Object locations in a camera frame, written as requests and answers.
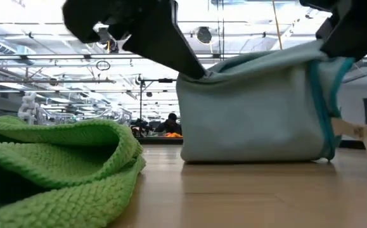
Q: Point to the orange object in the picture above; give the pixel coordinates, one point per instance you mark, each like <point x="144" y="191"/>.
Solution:
<point x="173" y="135"/>

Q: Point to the light blue microfiber towel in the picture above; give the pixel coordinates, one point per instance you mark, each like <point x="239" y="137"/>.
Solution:
<point x="249" y="120"/>

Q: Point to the clear plastic bin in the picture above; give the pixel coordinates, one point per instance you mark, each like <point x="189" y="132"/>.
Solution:
<point x="119" y="114"/>

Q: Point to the brown ceiling pipe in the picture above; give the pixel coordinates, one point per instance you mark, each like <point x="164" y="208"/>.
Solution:
<point x="43" y="81"/>

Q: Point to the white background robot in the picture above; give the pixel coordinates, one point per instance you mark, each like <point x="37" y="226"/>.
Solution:
<point x="28" y="107"/>

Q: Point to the grey hanging device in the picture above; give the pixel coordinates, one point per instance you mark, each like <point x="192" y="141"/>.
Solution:
<point x="203" y="35"/>

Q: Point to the silver ceiling rail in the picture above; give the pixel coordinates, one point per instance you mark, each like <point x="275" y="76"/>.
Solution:
<point x="59" y="57"/>

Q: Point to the person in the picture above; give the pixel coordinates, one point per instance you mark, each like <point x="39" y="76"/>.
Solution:
<point x="170" y="125"/>

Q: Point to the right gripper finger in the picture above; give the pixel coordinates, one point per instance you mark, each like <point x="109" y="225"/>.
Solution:
<point x="354" y="38"/>

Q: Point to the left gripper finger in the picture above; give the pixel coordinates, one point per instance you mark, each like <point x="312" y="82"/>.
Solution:
<point x="164" y="41"/>

